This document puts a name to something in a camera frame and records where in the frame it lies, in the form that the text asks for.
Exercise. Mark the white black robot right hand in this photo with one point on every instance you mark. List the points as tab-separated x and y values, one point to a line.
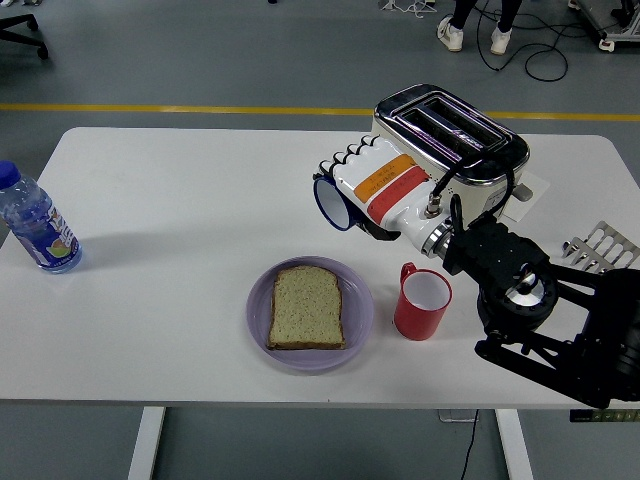
390	185

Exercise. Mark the blue enamel cup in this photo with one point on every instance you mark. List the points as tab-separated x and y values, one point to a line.
332	200

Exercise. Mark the red enamel cup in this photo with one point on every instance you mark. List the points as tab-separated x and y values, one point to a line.
417	322

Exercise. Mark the slice of bread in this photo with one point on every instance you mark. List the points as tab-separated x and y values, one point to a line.
306	310

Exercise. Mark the cream chrome toaster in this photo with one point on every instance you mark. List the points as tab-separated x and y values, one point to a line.
450	125

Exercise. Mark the purple round plate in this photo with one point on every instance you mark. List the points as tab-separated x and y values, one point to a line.
357	310

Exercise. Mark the white paper sheet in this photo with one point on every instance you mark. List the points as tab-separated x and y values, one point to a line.
537	192

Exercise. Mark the person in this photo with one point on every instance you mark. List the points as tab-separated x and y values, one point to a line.
450	35

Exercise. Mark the silver metal toast rack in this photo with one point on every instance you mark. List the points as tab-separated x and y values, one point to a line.
607	245

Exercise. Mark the grey equipment cart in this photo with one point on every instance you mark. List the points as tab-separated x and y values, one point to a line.
615	30

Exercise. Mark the white table leg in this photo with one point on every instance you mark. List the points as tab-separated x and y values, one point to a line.
146	445
515	445

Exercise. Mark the black table control panel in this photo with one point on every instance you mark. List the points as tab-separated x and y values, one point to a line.
605	416

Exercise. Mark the plastic bottle with blue cap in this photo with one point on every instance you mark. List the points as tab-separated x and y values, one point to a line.
42	235

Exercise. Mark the black office chair base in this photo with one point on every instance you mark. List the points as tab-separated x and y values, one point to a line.
20	25

